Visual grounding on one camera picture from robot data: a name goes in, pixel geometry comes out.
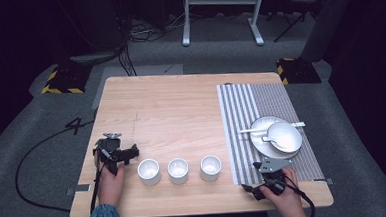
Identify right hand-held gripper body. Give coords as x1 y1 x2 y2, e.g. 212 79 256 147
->
252 155 295 197

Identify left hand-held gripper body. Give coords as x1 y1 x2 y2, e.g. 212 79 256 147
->
92 131 126 177

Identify person's right hand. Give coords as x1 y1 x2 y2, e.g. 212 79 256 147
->
257 166 311 217

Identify person's left hand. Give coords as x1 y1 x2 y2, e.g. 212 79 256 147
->
96 161 129 209

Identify white cup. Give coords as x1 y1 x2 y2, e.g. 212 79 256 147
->
167 157 191 186
199 154 224 183
136 157 162 187

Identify white plate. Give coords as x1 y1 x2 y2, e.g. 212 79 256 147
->
248 114 302 162

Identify white spoon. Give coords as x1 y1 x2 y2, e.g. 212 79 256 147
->
260 134 289 153

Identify white bowl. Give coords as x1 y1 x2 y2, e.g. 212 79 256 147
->
266 120 304 155

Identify black tape floor mark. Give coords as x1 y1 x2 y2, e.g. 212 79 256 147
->
64 116 84 136

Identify white chopsticks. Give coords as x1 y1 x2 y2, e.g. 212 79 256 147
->
239 121 306 134

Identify grey tape strip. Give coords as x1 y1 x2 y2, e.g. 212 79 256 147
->
65 183 92 196
313 177 335 187

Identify grey striped placemat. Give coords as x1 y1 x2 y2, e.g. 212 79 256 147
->
216 78 326 188

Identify hazard-striped black stand base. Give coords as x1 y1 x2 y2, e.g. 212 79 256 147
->
40 63 94 96
275 55 323 87

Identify black tripod stand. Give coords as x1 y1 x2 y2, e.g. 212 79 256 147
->
264 0 322 44

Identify grey curtain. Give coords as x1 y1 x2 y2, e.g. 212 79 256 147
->
296 0 363 64

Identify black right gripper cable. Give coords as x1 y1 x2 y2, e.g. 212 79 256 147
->
274 173 317 217

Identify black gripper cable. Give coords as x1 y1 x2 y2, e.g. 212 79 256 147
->
274 173 317 217
86 146 118 215

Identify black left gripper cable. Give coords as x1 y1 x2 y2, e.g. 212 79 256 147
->
86 146 118 215

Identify black floor cable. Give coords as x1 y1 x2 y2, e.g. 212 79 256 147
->
11 118 101 216

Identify black cable bundle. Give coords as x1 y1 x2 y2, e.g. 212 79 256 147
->
114 12 193 78

